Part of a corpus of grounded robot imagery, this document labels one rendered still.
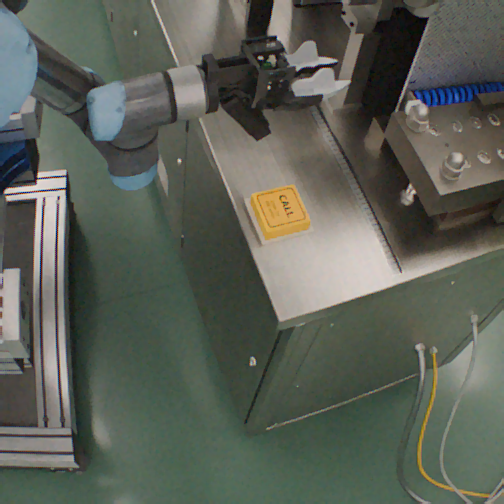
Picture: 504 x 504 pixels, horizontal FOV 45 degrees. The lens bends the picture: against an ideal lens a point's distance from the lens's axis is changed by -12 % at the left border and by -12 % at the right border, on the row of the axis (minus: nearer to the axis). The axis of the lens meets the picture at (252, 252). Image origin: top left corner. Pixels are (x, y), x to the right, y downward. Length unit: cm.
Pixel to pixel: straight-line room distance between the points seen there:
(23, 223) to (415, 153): 120
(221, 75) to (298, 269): 31
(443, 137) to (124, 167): 48
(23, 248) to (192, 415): 65
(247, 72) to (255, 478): 120
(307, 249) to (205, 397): 91
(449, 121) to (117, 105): 52
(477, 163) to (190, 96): 45
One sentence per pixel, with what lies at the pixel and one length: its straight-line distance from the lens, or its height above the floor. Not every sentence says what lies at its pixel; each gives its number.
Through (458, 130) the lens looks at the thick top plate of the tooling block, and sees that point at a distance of 106.
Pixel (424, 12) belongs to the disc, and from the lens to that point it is 96.
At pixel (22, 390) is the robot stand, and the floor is 21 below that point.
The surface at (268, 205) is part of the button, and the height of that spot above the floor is 92.
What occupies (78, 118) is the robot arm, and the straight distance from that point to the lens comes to 98.
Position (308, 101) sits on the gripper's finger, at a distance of 91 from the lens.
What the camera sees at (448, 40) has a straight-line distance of 102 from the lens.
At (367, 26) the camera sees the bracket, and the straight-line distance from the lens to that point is 102.
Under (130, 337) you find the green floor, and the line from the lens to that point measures 190.
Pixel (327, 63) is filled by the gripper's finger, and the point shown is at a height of 110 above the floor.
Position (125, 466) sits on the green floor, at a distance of 179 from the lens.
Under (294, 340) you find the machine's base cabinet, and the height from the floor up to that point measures 80.
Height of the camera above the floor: 176
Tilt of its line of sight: 60 degrees down
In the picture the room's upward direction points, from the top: 12 degrees clockwise
